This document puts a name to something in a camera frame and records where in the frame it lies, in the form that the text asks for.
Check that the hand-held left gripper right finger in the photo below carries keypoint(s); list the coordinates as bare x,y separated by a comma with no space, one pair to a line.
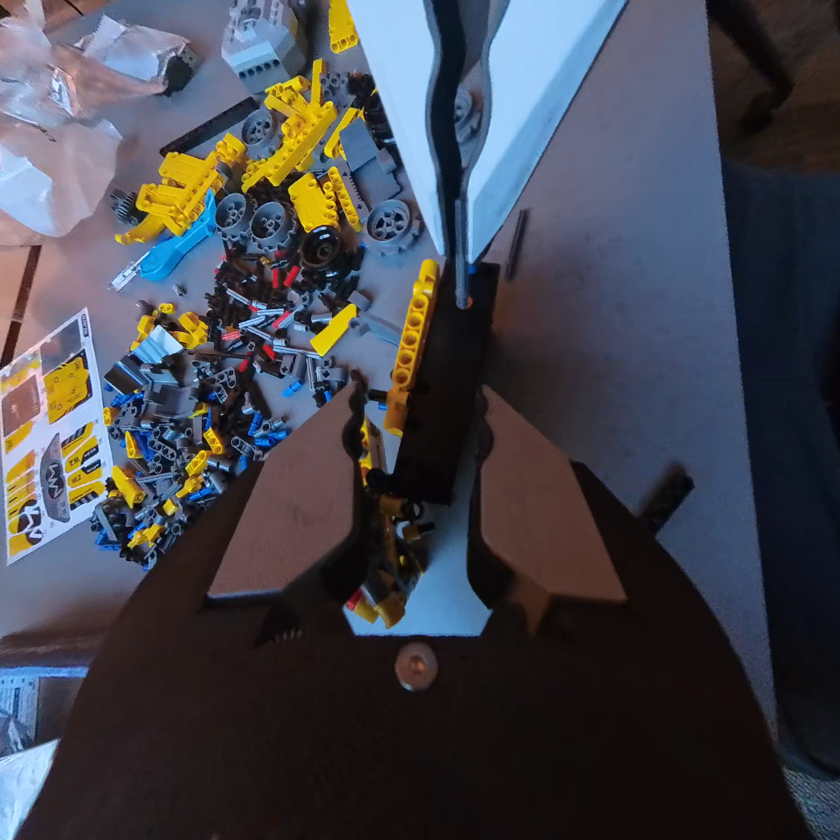
544,525

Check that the long black holed beam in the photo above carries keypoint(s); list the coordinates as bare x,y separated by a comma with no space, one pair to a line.
666,495
210,128

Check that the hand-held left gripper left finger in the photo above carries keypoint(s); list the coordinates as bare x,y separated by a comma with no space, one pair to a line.
289,518

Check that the yellow toy brick vehicle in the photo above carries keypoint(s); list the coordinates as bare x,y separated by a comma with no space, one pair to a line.
453,394

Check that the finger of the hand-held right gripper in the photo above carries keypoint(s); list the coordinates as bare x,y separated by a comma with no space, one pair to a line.
531,98
400,98

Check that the grey battery block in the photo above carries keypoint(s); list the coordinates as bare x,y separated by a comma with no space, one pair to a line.
262,46

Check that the blue brick separator tool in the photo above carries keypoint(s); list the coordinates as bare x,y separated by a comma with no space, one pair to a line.
174,253

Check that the black rubber tyre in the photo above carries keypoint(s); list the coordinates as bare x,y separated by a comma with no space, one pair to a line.
320,246

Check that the yellow and grey sticker sheet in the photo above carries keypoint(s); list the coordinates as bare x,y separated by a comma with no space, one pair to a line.
52,433

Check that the dark blue cardboard kit box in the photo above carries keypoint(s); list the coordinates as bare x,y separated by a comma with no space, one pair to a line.
46,656

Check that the pile of small brick parts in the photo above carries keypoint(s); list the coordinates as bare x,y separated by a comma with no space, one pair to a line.
216,407

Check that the yellow curved panel piece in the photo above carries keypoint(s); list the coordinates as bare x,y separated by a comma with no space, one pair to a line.
334,331

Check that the yellow and grey brick assembly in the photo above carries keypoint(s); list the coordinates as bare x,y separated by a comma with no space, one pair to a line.
302,151

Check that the loose clear plastic bags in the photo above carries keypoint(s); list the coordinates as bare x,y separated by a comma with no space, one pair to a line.
59,131

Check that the grey desk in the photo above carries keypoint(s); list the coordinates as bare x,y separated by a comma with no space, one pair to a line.
610,328

